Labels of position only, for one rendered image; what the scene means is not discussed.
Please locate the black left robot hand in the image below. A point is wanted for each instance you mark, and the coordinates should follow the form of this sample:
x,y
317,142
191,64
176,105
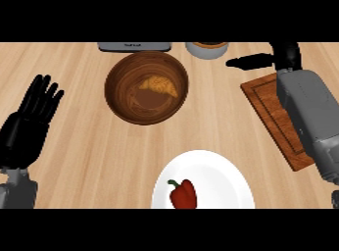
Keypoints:
x,y
24,130

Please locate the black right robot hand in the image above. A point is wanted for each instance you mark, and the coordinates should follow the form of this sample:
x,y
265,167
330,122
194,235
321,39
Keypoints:
x,y
286,57

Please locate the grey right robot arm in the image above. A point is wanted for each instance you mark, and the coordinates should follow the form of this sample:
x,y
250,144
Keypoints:
x,y
314,117

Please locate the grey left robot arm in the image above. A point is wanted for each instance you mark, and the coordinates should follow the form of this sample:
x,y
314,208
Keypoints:
x,y
11,191

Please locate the golden croissant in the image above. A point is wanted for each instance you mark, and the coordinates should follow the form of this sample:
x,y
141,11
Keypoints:
x,y
160,86

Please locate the brown wooden bowl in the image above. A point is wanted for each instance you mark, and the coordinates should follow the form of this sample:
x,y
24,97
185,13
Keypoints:
x,y
147,87

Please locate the white plate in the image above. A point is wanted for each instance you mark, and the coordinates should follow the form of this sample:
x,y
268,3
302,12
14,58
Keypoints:
x,y
210,183

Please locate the white jar with wooden lid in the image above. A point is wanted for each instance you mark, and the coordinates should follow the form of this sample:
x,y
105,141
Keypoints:
x,y
206,49

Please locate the brown wooden cutting board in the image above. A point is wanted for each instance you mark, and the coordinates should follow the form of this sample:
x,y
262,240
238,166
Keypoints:
x,y
274,121

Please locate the grey appliance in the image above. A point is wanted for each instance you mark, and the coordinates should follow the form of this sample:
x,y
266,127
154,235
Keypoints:
x,y
133,46

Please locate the red bell pepper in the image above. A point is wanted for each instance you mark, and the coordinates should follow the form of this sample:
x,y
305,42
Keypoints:
x,y
184,194

